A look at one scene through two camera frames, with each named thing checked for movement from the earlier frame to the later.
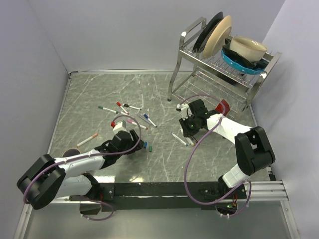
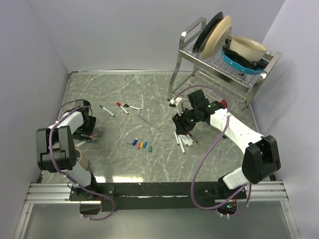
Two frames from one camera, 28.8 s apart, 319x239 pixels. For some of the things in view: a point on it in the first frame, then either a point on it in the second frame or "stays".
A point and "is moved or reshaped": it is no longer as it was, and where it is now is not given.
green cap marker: (109, 110) is moved or reshaped
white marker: (190, 141) stays
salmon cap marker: (93, 136) stays
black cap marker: (126, 105) stays
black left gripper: (138, 146) -> (91, 124)
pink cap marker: (130, 121) -> (182, 145)
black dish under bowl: (259, 64) stays
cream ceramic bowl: (251, 50) stays
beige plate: (217, 37) stays
